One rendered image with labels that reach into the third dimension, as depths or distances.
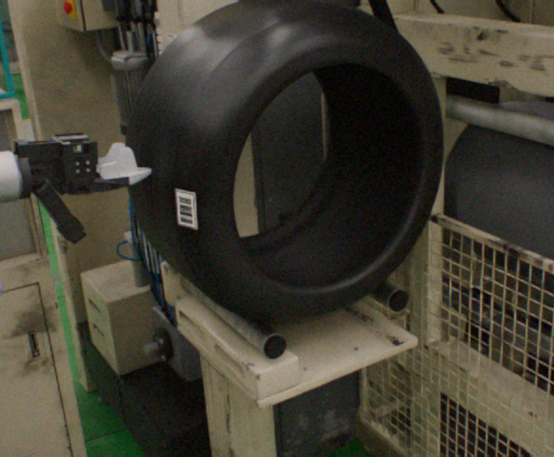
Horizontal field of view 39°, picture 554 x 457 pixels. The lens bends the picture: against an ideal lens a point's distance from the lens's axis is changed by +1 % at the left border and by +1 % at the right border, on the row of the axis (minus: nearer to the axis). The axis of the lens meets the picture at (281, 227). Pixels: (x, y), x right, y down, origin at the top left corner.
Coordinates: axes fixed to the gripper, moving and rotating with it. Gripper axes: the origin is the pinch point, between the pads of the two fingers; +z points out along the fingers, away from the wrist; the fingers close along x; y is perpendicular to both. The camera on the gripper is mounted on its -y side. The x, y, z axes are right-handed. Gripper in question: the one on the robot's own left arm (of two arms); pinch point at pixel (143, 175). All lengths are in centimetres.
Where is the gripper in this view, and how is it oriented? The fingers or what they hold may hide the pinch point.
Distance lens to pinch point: 130.9
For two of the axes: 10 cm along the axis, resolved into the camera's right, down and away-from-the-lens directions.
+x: -5.2, -3.0, 8.0
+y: 0.4, -9.4, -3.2
